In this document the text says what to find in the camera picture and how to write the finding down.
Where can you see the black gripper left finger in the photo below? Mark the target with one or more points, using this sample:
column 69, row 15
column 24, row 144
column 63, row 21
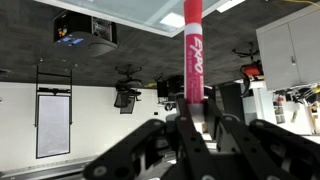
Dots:
column 135, row 156

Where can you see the red Expo marker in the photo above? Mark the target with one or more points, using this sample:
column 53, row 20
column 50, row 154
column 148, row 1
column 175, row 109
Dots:
column 193, row 61

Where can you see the black monitor cart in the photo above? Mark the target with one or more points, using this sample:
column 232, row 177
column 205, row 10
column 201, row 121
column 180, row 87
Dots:
column 167, row 88

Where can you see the black robot base box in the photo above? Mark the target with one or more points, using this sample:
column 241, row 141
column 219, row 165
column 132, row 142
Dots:
column 76, row 34

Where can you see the black office chair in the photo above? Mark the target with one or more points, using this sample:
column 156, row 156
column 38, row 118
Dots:
column 127, row 89

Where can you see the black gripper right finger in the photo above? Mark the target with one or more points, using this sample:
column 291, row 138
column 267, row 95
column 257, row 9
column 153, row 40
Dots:
column 271, row 152

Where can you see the white board on stand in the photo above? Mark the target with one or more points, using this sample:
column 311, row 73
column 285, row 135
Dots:
column 53, row 116

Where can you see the red office chair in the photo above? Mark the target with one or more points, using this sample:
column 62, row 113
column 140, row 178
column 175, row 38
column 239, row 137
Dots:
column 249, row 71

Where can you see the white metal cabinet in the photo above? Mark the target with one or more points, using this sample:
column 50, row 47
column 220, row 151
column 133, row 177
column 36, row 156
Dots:
column 290, row 49

